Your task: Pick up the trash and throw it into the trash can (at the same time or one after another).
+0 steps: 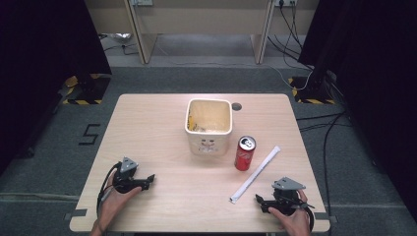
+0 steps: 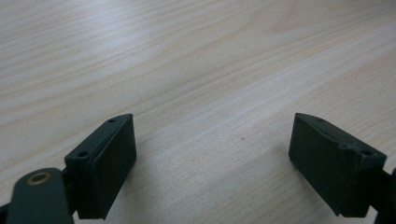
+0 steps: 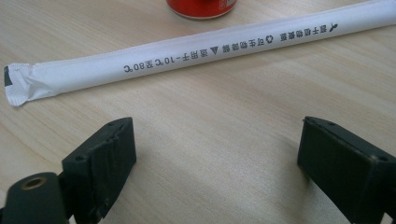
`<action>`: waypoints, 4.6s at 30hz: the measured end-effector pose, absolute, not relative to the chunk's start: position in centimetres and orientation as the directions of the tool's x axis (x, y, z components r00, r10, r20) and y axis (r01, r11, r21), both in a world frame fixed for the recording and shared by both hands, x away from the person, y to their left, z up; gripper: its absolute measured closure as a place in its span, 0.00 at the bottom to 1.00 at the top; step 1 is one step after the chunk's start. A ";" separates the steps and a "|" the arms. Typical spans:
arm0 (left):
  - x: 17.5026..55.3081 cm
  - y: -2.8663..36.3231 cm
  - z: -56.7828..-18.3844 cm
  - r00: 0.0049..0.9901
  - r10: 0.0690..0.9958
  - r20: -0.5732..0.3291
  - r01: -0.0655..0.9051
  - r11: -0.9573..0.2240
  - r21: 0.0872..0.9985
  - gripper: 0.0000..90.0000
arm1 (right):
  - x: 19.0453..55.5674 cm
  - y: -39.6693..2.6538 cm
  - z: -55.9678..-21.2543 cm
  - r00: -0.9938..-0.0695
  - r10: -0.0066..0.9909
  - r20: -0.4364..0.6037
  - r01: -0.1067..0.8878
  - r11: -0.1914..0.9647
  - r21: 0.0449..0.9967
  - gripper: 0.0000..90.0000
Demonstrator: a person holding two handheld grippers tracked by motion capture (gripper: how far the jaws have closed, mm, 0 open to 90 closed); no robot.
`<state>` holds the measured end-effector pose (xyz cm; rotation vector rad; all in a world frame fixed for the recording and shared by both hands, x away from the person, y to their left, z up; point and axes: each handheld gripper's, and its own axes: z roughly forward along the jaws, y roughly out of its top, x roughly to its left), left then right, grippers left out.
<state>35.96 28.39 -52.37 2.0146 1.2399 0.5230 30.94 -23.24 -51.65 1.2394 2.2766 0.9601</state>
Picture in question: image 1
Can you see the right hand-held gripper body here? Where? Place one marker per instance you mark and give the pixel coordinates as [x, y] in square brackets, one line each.
[288, 196]

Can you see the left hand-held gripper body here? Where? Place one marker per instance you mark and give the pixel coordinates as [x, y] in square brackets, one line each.
[125, 179]

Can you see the long white paper sleeve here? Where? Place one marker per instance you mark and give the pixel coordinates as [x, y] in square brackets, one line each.
[255, 174]

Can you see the red drink can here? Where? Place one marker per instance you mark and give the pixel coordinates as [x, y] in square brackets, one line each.
[245, 154]

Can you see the cream square plastic bin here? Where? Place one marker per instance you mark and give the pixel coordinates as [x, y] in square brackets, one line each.
[208, 131]

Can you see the person's left hand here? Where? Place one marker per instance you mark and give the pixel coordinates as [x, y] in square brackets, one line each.
[114, 200]

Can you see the person's right hand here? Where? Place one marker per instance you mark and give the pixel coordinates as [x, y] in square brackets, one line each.
[294, 223]

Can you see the grey tape strip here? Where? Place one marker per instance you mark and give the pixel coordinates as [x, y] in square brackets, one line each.
[324, 217]
[76, 214]

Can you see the grey round table grommet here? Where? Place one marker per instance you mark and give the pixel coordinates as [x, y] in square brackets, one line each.
[236, 106]

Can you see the black stand base striped tape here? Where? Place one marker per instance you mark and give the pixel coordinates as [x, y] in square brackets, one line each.
[86, 90]
[311, 91]

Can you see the black curtain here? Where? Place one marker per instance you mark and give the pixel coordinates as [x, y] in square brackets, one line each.
[377, 82]
[39, 65]

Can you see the crumpled silver foil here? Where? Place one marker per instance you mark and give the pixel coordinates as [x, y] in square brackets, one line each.
[120, 36]

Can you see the white wall socket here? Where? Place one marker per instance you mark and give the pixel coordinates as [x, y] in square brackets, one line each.
[286, 2]

